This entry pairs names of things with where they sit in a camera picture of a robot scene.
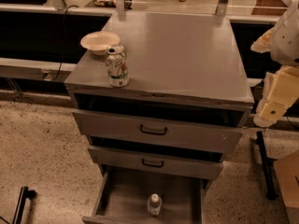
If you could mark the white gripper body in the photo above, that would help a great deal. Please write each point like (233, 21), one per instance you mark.
(286, 44)

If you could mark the clear plastic water bottle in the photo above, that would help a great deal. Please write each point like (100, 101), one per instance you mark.
(154, 204)

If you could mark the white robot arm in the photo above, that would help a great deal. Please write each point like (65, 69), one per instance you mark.
(282, 41)

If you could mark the grey drawer cabinet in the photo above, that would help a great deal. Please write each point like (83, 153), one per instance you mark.
(181, 67)

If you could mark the grey top drawer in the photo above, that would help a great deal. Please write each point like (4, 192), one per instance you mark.
(180, 134)

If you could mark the grey drawer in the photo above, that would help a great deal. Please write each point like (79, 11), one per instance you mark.
(172, 165)
(124, 195)
(180, 134)

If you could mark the grey middle drawer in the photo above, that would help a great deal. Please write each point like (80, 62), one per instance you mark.
(172, 165)

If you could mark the grey bottom drawer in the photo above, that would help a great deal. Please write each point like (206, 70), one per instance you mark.
(124, 195)

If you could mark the black metal stand leg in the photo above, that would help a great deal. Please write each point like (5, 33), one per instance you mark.
(266, 163)

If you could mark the brown cardboard box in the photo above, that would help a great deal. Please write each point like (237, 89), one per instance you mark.
(287, 172)

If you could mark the white green soda can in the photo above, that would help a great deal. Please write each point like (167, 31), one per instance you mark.
(117, 70)

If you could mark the white paper bowl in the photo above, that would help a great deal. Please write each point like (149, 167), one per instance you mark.
(97, 42)

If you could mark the black metal bar left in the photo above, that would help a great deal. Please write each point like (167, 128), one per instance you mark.
(25, 194)

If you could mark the black middle drawer handle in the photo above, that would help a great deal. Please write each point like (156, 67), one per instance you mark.
(155, 164)

